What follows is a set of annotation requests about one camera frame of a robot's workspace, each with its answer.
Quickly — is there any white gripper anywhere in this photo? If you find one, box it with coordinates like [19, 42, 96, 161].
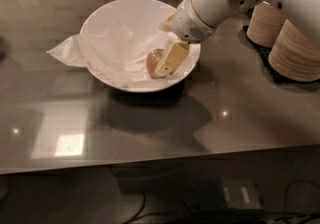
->
[155, 0, 215, 76]

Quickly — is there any yellow-red apple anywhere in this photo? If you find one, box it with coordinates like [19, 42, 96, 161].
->
[146, 49, 165, 79]

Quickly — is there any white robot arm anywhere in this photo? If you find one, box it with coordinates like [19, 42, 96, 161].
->
[155, 0, 320, 76]

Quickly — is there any white bowl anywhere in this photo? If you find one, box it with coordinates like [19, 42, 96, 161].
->
[79, 0, 202, 94]

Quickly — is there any white paper napkin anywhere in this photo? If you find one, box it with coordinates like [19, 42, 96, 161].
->
[47, 22, 200, 92]

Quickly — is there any black tray mat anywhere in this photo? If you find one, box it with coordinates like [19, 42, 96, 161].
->
[242, 25, 312, 84]

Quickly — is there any front stack of paper plates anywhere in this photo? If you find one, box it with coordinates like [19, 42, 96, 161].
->
[268, 20, 320, 82]

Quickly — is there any dark box under table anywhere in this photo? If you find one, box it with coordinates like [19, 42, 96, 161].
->
[196, 179, 264, 211]

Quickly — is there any black cable on floor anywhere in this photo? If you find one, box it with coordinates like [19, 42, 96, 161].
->
[121, 164, 320, 224]

